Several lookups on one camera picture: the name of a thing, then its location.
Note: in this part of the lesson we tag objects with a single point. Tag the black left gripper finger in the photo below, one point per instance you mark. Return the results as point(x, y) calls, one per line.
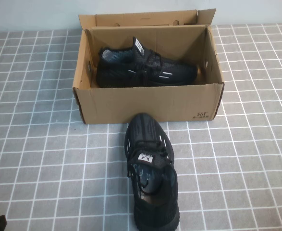
point(1, 223)

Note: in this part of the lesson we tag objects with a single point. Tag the black knit sneaker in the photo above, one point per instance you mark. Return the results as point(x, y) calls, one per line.
point(121, 72)
point(152, 197)

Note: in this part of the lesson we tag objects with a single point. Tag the brown cardboard shoe box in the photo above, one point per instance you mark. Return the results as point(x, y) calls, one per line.
point(145, 106)

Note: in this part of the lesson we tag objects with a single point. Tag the grey grid tablecloth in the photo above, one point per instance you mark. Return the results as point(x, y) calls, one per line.
point(227, 168)

